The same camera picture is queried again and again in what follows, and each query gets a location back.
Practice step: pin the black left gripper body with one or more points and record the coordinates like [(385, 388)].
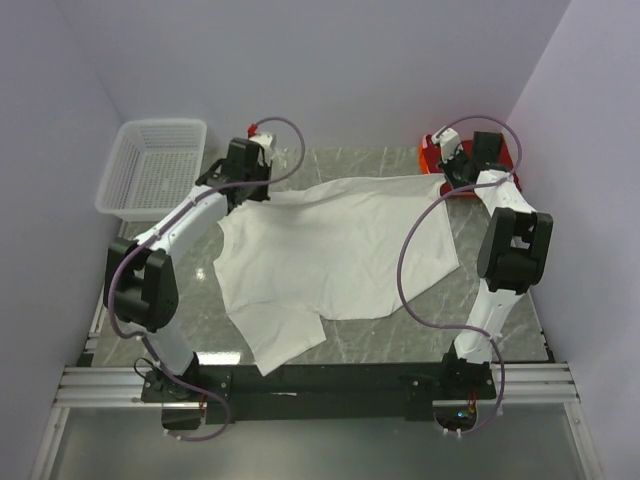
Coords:
[(261, 175)]

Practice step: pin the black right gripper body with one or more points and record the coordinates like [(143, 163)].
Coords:
[(454, 170)]

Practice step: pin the white t shirt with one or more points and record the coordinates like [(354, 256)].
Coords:
[(348, 249)]

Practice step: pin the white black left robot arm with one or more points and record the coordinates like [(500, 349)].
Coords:
[(141, 293)]

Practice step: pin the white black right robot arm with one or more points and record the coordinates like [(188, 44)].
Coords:
[(511, 258)]

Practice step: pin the folded red t shirt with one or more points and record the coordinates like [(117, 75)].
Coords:
[(500, 155)]

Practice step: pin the white plastic basket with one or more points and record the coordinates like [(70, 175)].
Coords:
[(152, 166)]

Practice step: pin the black base crossbar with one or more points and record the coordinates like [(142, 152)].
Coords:
[(312, 392)]

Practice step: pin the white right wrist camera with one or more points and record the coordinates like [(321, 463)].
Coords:
[(449, 142)]

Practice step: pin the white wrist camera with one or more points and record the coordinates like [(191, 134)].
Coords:
[(449, 142), (266, 140)]

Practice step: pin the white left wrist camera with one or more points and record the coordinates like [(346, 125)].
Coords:
[(266, 140)]

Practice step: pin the aluminium rail frame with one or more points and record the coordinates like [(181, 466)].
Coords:
[(534, 428)]

